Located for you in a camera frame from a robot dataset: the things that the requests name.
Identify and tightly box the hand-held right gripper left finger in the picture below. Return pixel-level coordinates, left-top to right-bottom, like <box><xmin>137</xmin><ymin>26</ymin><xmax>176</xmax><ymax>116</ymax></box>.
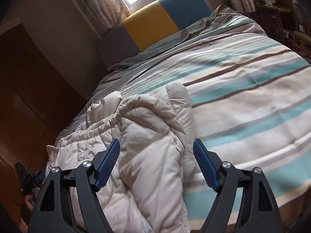
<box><xmin>28</xmin><ymin>138</ymin><xmax>121</xmax><ymax>233</ymax></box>

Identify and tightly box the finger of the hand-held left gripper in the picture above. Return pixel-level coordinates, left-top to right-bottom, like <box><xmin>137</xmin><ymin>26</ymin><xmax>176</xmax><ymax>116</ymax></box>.
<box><xmin>34</xmin><ymin>169</ymin><xmax>47</xmax><ymax>187</ymax></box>

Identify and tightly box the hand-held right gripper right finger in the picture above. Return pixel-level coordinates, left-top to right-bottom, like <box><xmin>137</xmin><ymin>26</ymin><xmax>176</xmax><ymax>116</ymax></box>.
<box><xmin>193</xmin><ymin>139</ymin><xmax>285</xmax><ymax>233</ymax></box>

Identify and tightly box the beige quilted puffer jacket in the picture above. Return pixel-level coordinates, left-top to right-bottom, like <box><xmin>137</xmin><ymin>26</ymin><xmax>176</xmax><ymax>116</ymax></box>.
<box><xmin>46</xmin><ymin>83</ymin><xmax>200</xmax><ymax>233</ymax></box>

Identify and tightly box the person's left hand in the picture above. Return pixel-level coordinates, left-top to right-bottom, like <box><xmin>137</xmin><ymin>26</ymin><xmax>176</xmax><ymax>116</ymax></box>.
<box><xmin>21</xmin><ymin>194</ymin><xmax>37</xmax><ymax>229</ymax></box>

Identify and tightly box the striped bed cover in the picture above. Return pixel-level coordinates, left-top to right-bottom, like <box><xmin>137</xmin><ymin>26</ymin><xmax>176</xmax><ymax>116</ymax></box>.
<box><xmin>55</xmin><ymin>3</ymin><xmax>311</xmax><ymax>226</ymax></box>

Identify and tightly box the brown wooden wardrobe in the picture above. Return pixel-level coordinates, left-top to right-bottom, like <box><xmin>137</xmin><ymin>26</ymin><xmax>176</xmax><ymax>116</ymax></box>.
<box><xmin>0</xmin><ymin>23</ymin><xmax>95</xmax><ymax>224</ymax></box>

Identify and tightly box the grey yellow blue headboard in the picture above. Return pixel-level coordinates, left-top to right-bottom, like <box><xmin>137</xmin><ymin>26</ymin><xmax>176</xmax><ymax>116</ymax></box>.
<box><xmin>96</xmin><ymin>0</ymin><xmax>213</xmax><ymax>67</ymax></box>

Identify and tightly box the round wooden table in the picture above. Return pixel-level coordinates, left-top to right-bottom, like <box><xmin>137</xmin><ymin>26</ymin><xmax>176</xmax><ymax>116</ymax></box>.
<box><xmin>254</xmin><ymin>3</ymin><xmax>292</xmax><ymax>37</ymax></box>

